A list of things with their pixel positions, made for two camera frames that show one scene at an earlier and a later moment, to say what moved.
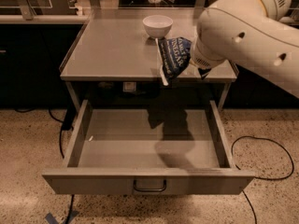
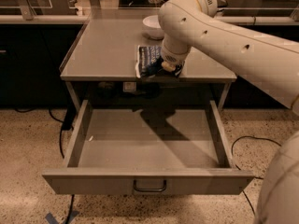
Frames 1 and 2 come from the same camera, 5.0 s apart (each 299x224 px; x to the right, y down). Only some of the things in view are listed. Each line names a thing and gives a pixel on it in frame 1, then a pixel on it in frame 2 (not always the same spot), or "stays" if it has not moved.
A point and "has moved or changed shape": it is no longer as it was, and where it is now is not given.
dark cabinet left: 31,59 stays
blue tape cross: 51,220 stays
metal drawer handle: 149,189 stays
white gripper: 202,61 to 173,58
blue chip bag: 175,55 has moved or changed shape
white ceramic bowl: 157,25 stays
